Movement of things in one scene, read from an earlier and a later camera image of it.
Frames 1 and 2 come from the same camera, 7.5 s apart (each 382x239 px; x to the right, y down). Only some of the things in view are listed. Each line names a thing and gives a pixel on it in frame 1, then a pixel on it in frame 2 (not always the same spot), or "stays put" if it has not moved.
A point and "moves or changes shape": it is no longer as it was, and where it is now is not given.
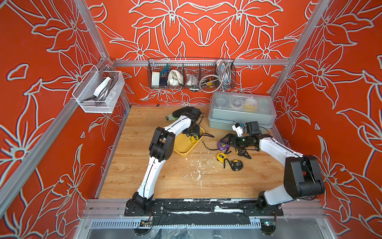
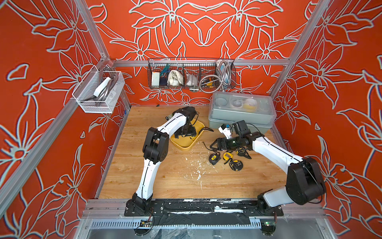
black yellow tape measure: [237, 165] stays put
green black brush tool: [175, 115] stays put
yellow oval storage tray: [183, 145] moves or changes shape
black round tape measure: [243, 152] stays put
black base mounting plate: [228, 207] stays put
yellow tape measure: [221, 157] -> [227, 156]
